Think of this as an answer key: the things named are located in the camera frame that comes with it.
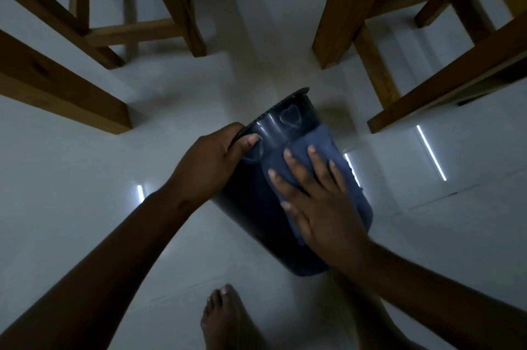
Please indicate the thick wooden furniture leg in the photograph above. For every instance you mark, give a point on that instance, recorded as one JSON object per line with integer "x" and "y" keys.
{"x": 66, "y": 86}

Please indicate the person's right forearm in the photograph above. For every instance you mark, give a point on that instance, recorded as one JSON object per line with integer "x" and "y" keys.
{"x": 444, "y": 300}

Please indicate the person's right middle finger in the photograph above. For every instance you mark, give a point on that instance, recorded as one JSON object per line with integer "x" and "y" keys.
{"x": 299, "y": 174}

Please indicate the person's right hand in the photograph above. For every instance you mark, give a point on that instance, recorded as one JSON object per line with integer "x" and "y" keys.
{"x": 329, "y": 222}

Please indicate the person's right little finger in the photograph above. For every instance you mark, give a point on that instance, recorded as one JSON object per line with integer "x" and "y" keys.
{"x": 339, "y": 180}

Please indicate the person's left forearm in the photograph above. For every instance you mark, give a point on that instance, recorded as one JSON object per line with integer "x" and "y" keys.
{"x": 103, "y": 275}

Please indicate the person's right thumb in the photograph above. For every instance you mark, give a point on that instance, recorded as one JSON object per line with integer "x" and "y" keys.
{"x": 293, "y": 216}

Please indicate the person's left hand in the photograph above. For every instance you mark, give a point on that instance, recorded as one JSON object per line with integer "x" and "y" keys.
{"x": 206, "y": 164}

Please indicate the person's right leg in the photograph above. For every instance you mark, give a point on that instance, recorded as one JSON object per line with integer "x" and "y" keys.
{"x": 370, "y": 321}

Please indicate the dark plastic waste bin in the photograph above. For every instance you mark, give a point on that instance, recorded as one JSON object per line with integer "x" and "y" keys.
{"x": 255, "y": 205}

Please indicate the blue cleaning cloth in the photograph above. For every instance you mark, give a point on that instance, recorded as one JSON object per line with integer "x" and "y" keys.
{"x": 321, "y": 143}

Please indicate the person's left thumb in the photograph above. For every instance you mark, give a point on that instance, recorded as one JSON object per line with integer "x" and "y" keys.
{"x": 246, "y": 145}

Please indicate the person's left foot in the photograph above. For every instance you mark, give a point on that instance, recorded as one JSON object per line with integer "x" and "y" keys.
{"x": 222, "y": 321}

